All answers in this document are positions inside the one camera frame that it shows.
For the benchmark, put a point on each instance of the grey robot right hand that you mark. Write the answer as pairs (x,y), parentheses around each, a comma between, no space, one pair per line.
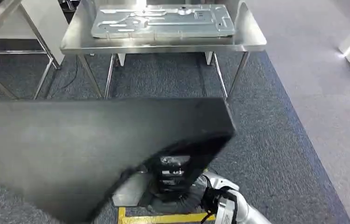
(131,193)

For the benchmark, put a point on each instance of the black plastic plate bracket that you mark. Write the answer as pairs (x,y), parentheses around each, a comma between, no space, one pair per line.
(69,148)

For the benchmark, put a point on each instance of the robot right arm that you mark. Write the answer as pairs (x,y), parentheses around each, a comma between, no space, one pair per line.
(249,214)

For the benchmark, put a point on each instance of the yellow floor tape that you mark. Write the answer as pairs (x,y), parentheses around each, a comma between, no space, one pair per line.
(162,219)

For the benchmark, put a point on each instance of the stamped sheet metal panel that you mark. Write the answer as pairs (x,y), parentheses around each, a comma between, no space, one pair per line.
(162,28)

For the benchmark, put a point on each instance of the white cabinet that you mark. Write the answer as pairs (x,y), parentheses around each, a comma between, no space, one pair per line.
(48,24)

